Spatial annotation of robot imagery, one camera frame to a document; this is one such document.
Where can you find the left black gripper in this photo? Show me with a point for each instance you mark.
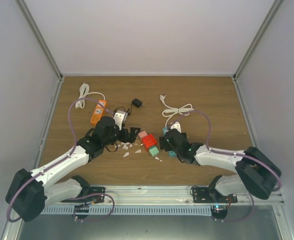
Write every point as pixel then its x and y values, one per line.
pixel 132 137

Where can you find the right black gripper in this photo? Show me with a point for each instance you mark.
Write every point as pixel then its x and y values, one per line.
pixel 164 144

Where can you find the pink plug adapter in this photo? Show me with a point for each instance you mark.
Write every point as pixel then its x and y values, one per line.
pixel 142 134

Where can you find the teal power strip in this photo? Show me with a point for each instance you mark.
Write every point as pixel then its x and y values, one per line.
pixel 171 153

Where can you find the red cube socket adapter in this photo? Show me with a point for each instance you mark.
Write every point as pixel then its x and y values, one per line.
pixel 149 141

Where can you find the green plug adapter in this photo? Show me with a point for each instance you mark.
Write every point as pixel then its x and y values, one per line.
pixel 153 150

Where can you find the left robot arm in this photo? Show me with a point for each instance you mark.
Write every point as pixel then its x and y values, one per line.
pixel 31 191

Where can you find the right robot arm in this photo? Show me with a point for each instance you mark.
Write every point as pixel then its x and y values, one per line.
pixel 254 172

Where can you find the black power adapter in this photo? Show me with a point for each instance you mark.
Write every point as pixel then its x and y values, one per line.
pixel 137 103

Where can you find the orange power strip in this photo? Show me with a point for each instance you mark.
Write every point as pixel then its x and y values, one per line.
pixel 98 112

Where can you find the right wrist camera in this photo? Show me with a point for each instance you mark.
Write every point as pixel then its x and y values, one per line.
pixel 175 125

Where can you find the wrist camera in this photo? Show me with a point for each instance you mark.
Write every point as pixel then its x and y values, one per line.
pixel 120 118
pixel 175 125

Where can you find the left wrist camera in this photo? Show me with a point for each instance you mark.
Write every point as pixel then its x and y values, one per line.
pixel 120 118

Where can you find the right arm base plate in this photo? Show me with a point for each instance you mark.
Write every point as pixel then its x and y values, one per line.
pixel 201 194

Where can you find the aluminium front rail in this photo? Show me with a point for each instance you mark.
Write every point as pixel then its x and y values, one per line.
pixel 173 195

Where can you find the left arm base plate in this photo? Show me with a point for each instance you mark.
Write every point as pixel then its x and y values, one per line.
pixel 94 195

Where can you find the grey slotted cable duct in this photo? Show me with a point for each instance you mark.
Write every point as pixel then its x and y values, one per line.
pixel 146 210

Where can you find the left aluminium frame post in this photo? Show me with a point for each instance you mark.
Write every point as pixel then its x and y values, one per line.
pixel 33 25

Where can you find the aluminium frame post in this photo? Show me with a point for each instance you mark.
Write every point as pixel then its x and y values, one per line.
pixel 33 25
pixel 258 36

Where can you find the right aluminium frame post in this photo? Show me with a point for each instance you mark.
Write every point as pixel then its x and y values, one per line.
pixel 258 36

